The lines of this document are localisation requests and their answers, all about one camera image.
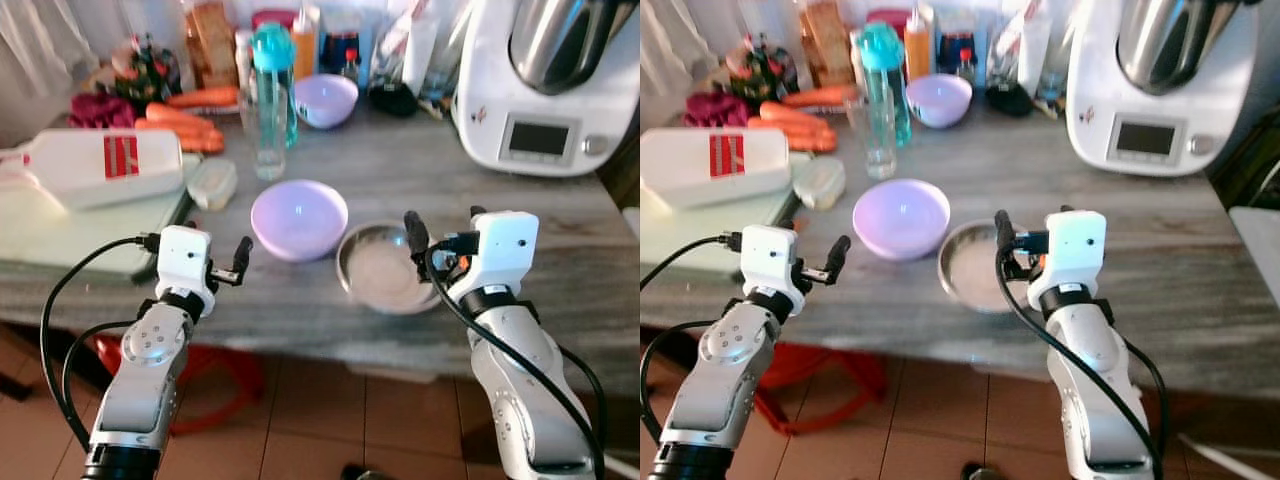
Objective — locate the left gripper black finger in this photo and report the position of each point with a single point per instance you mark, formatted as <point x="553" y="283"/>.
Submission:
<point x="837" y="255"/>
<point x="243" y="255"/>

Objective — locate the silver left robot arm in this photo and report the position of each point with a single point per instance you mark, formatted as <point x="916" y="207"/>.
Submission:
<point x="150" y="380"/>
<point x="725" y="380"/>

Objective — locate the stainless steel bowl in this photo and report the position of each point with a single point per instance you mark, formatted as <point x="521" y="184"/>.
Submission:
<point x="380" y="280"/>
<point x="975" y="275"/>

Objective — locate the large lilac plastic bowl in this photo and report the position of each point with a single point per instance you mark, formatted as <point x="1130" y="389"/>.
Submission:
<point x="900" y="222"/>
<point x="298" y="225"/>

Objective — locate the small white plastic container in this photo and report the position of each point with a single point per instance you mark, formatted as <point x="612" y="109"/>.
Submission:
<point x="818" y="182"/>
<point x="212" y="185"/>

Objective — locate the red stool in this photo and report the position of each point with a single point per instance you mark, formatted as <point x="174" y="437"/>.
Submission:
<point x="790" y="360"/>
<point x="205" y="358"/>

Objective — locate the white kitchen cooking machine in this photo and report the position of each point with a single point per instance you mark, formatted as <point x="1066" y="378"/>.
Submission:
<point x="1100" y="110"/>
<point x="500" y="100"/>

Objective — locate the tall clear drinking glass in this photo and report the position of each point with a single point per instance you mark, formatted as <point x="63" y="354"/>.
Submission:
<point x="880" y="150"/>
<point x="270" y="150"/>

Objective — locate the orange carrot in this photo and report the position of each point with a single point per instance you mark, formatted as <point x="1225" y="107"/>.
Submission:
<point x="810" y="140"/>
<point x="180" y="116"/>
<point x="790" y="114"/>
<point x="205" y="97"/>
<point x="195" y="140"/>
<point x="820" y="96"/>

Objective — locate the black pouch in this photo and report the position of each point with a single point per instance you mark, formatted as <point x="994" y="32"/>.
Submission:
<point x="392" y="100"/>
<point x="1010" y="100"/>

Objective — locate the pale green cutting board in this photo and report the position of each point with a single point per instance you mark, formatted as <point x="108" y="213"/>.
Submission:
<point x="60" y="235"/>
<point x="690" y="235"/>

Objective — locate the small lilac plastic bowl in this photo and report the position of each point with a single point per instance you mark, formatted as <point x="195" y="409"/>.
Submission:
<point x="325" y="102"/>
<point x="938" y="102"/>

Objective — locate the clear plastic bag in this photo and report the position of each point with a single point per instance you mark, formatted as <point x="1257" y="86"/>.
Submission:
<point x="1030" y="45"/>
<point x="400" y="50"/>

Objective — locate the white mandoline slicer red insert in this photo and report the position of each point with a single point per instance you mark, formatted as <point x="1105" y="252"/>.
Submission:
<point x="70" y="165"/>
<point x="680" y="165"/>

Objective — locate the dark bottle red cap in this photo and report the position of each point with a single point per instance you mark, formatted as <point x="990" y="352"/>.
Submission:
<point x="340" y="55"/>
<point x="958" y="55"/>

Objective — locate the white side table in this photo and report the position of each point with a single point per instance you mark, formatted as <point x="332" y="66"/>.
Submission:
<point x="1258" y="250"/>

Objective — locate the orange bottle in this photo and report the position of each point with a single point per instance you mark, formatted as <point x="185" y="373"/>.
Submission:
<point x="305" y="45"/>
<point x="917" y="50"/>

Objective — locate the teal water bottle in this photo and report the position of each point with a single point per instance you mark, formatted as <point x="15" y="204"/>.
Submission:
<point x="275" y="55"/>
<point x="882" y="50"/>

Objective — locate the brown bread package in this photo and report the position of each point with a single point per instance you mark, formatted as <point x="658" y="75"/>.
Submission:
<point x="828" y="45"/>
<point x="212" y="45"/>

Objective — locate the black robot right foot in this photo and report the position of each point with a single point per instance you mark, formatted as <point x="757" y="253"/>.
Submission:
<point x="365" y="474"/>
<point x="985" y="474"/>

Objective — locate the white curtain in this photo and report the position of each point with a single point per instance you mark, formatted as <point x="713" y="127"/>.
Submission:
<point x="40" y="40"/>
<point x="670" y="40"/>

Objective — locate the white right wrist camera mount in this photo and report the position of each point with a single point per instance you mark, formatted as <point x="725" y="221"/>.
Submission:
<point x="1075" y="250"/>
<point x="500" y="250"/>

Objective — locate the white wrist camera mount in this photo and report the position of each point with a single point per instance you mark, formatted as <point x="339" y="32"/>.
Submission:
<point x="183" y="255"/>
<point x="768" y="255"/>
<point x="1075" y="250"/>
<point x="500" y="250"/>

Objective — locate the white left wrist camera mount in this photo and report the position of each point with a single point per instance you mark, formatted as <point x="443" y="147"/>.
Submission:
<point x="768" y="255"/>
<point x="183" y="255"/>

